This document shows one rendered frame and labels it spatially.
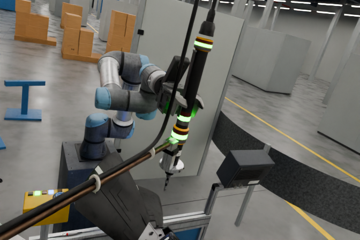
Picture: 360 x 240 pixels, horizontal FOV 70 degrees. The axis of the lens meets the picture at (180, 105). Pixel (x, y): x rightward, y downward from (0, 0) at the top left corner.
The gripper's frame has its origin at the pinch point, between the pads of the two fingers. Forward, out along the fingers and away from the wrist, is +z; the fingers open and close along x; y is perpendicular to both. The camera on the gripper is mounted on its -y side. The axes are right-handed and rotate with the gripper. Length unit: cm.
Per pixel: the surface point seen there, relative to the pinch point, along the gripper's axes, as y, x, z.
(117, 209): 30.5, 14.6, 1.0
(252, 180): 56, -74, -35
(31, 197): 59, 35, -40
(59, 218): 65, 25, -34
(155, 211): 47.6, -4.9, -13.3
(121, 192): 28.0, 13.2, -2.5
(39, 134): 166, 35, -289
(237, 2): -94, -406, -557
